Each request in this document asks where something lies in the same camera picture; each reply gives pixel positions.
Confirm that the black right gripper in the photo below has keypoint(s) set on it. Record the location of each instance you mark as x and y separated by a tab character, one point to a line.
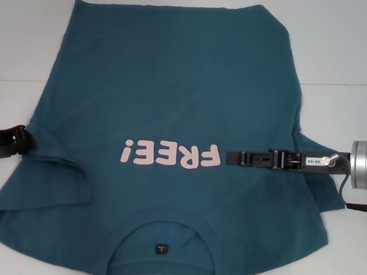
295	161

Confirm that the blue FREE print T-shirt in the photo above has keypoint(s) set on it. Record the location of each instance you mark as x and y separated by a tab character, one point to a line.
162	79

